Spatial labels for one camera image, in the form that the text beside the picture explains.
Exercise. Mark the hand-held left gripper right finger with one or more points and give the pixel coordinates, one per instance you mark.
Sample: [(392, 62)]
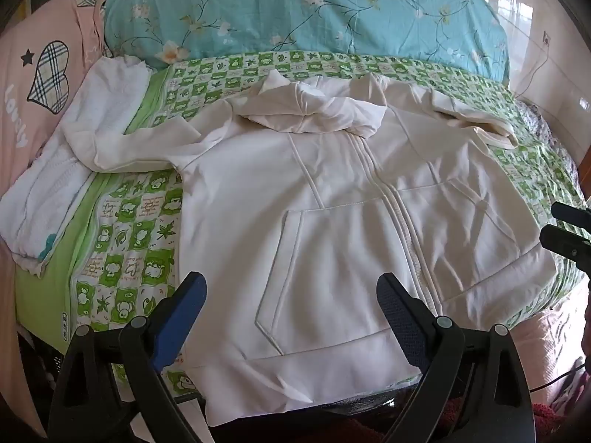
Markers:
[(397, 314)]

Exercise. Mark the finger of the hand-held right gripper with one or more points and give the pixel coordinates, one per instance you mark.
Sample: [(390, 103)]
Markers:
[(570, 217), (565, 242)]

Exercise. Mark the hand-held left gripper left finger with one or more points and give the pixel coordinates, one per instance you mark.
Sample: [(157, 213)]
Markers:
[(184, 314)]

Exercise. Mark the cream zip hoodie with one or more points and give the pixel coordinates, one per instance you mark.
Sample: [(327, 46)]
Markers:
[(341, 240)]

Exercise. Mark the green patterned bed sheet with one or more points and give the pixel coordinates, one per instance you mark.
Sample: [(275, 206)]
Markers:
[(134, 240)]

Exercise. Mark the pink blanket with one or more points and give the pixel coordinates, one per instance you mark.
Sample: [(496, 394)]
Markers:
[(549, 332)]

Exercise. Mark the dark red cloth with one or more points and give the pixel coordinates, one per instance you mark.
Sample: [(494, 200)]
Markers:
[(547, 417)]

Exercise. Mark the white garment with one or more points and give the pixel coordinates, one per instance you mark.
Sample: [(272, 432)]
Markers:
[(92, 101)]

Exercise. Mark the blue floral duvet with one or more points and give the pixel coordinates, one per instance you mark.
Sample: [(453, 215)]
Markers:
[(277, 4)]

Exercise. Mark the white wall socket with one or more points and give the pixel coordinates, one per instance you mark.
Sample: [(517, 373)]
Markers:
[(546, 38)]

